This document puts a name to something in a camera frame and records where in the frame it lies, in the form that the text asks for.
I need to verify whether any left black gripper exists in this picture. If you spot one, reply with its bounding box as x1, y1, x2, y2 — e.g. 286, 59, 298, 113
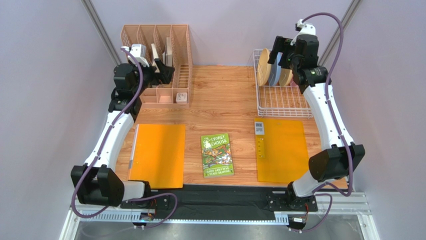
129, 58, 175, 97

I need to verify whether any blue plate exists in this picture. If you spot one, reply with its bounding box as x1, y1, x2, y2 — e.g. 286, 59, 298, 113
268, 52, 283, 86

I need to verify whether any cream yellow plate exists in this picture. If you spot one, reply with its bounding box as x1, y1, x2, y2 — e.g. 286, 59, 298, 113
256, 48, 272, 87

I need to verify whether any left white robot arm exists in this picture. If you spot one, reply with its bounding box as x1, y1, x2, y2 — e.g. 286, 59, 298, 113
70, 57, 175, 207

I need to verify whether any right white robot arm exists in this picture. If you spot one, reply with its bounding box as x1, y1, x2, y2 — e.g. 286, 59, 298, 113
268, 34, 365, 198

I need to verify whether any middle beige book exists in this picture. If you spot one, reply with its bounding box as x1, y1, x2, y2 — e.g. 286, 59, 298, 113
151, 43, 160, 73

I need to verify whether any tan yellow plate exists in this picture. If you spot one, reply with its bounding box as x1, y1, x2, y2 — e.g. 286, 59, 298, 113
278, 68, 293, 87

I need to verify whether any pink desk file organizer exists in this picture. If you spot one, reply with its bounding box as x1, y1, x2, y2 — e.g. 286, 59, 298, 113
120, 24, 193, 109

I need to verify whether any left orange folder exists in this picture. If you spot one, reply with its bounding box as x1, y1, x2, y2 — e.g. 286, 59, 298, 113
128, 124, 186, 189

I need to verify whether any orange folder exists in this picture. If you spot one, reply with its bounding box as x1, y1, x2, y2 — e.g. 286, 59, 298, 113
128, 124, 186, 189
254, 118, 309, 184

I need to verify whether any right orange folder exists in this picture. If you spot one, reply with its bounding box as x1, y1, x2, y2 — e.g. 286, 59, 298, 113
254, 118, 309, 184

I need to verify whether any green children's book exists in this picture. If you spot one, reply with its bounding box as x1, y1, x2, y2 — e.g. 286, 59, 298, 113
200, 133, 235, 178

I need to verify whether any black base mat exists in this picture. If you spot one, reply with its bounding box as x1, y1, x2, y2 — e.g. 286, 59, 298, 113
120, 183, 319, 221

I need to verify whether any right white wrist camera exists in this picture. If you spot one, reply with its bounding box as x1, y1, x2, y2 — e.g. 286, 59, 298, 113
290, 19, 316, 46

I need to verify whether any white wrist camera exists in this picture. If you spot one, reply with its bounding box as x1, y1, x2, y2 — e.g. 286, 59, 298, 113
121, 43, 150, 67
290, 19, 316, 46

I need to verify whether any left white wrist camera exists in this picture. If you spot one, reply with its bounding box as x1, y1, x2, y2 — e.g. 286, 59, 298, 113
121, 43, 150, 67

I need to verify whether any white wire dish rack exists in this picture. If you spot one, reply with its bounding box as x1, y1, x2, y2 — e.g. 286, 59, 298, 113
252, 49, 313, 119

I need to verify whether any right aluminium frame post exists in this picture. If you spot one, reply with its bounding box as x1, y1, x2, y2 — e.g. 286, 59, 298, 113
319, 0, 363, 66

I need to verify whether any aluminium frame post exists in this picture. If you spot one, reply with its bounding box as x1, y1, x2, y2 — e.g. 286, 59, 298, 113
81, 0, 122, 65
319, 0, 363, 66

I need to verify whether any left aluminium frame post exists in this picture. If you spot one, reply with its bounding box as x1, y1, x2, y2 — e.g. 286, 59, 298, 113
81, 0, 122, 65

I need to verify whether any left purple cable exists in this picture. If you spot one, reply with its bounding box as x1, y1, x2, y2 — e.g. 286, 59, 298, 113
70, 46, 179, 231

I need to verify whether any aluminium front rail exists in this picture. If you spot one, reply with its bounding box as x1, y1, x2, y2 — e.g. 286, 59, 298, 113
76, 185, 379, 240

